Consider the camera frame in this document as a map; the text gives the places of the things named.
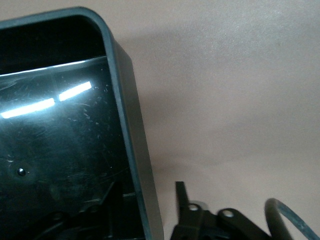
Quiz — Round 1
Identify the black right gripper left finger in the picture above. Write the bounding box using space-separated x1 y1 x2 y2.
32 181 137 240

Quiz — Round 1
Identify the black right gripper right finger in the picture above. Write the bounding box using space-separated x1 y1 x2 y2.
171 181 272 240

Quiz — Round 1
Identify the black plastic box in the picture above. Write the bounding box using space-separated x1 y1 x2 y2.
0 6 165 240

